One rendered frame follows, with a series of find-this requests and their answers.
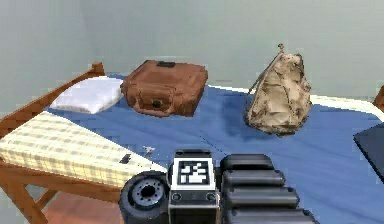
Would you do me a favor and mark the dark flat laptop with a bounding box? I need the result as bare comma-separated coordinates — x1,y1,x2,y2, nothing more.
353,121,384,184

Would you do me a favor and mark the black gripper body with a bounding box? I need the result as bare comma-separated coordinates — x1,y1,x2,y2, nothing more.
118,170,172,224

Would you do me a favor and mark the wooden bed with blue cover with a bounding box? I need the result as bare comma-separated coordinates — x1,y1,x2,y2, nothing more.
0,61,384,224

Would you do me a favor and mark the white pillow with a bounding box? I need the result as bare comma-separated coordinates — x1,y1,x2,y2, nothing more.
49,76,125,115

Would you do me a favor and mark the brown leather suitcase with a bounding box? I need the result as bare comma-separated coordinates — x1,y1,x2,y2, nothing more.
120,59,209,118

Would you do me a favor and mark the small grey metal object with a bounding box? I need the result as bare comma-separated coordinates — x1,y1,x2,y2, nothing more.
142,145,156,158

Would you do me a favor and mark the beige canvas backpack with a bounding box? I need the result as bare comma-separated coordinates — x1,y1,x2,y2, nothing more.
244,43,313,137

